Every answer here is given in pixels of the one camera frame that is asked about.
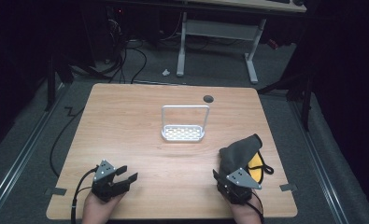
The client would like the person's right hand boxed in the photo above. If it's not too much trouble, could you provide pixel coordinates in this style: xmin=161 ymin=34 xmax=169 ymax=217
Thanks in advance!
xmin=227 ymin=194 xmax=264 ymax=224

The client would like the hand-held gripper cable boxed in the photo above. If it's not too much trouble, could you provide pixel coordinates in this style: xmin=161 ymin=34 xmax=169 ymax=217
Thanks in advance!
xmin=246 ymin=189 xmax=265 ymax=224
xmin=70 ymin=166 xmax=99 ymax=224

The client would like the grey cloth with black trim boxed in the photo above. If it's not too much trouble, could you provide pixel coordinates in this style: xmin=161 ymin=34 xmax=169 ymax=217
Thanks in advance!
xmin=219 ymin=133 xmax=275 ymax=185

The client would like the bundle of black cables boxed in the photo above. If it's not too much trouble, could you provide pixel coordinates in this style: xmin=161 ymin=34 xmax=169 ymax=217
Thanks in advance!
xmin=102 ymin=6 xmax=149 ymax=85

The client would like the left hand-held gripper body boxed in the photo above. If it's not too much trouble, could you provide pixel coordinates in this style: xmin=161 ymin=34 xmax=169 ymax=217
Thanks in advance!
xmin=91 ymin=159 xmax=132 ymax=203

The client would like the metal floor rail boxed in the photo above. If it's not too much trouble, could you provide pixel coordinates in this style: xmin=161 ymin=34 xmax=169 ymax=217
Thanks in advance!
xmin=0 ymin=83 xmax=68 ymax=224
xmin=289 ymin=101 xmax=350 ymax=224

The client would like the grey tape strip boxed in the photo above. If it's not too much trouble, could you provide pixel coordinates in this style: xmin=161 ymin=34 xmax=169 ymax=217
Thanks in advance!
xmin=45 ymin=187 xmax=67 ymax=197
xmin=279 ymin=183 xmax=298 ymax=192

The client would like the white plastic rack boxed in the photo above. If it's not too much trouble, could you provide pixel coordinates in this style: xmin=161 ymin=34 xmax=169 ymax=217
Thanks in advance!
xmin=160 ymin=105 xmax=211 ymax=143

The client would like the person's left hand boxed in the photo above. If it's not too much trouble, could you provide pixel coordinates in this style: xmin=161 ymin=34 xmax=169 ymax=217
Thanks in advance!
xmin=81 ymin=189 xmax=125 ymax=224

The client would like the black floor cable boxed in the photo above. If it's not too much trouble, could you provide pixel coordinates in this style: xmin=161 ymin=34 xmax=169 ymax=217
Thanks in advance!
xmin=49 ymin=105 xmax=85 ymax=179

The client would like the black metal stand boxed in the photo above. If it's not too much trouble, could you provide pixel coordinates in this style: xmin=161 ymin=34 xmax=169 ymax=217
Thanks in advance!
xmin=44 ymin=55 xmax=75 ymax=112
xmin=256 ymin=70 xmax=315 ymax=132

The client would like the right hand-held gripper cable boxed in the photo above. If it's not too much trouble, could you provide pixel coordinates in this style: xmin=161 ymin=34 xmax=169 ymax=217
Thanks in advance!
xmin=246 ymin=189 xmax=265 ymax=224

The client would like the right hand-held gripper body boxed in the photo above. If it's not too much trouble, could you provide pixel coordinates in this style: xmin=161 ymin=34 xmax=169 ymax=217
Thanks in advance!
xmin=216 ymin=167 xmax=263 ymax=206

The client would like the left hand-held gripper cable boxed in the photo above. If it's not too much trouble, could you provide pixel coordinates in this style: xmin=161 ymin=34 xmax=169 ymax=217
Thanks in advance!
xmin=70 ymin=166 xmax=99 ymax=224

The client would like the grey-legged wooden desk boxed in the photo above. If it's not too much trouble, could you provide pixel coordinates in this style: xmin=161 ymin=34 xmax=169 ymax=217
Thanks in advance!
xmin=176 ymin=0 xmax=307 ymax=85

